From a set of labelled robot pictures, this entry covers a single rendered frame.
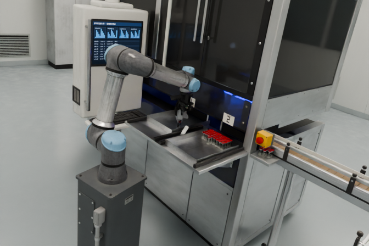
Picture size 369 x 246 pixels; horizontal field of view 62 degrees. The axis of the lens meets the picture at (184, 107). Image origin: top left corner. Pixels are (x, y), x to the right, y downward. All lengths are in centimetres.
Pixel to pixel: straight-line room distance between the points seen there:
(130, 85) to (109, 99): 81
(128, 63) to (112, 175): 55
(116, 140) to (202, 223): 109
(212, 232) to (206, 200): 23
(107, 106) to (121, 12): 83
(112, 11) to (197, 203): 144
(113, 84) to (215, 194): 104
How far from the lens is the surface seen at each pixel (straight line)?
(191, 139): 189
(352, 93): 644
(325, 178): 179
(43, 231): 258
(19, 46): 678
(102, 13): 214
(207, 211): 227
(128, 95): 238
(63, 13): 646
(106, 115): 159
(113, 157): 153
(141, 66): 145
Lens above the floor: 170
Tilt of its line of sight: 20 degrees down
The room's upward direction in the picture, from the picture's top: 8 degrees clockwise
